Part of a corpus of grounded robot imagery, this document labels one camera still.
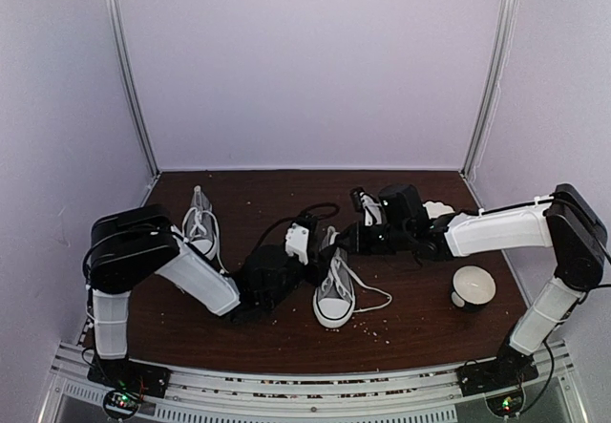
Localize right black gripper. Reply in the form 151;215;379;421
333;222;411;257

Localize grey sneaker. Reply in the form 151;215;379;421
181;185;228;274
312;248;393;329

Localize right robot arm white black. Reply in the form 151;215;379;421
331;183;610;387

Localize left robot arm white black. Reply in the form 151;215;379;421
83;204;334;389

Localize white fluted ceramic bowl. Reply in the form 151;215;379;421
423;201;455;220

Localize black and white bowl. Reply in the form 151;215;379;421
450;265;496;313

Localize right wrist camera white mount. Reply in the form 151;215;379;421
349;187;383;226

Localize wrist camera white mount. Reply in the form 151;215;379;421
349;187;383;226
284;222;309;265

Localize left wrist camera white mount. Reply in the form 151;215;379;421
284;222;309;265

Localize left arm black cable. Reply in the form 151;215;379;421
252;201;340;262

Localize front aluminium rail frame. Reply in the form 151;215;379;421
34;341;593;422

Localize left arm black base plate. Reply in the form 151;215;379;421
87;356;171;398

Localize right aluminium frame post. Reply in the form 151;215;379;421
461;0;517;181

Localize aluminium frame post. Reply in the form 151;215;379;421
461;0;517;181
105;0;160;179

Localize left aluminium frame post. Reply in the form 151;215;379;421
105;0;160;179

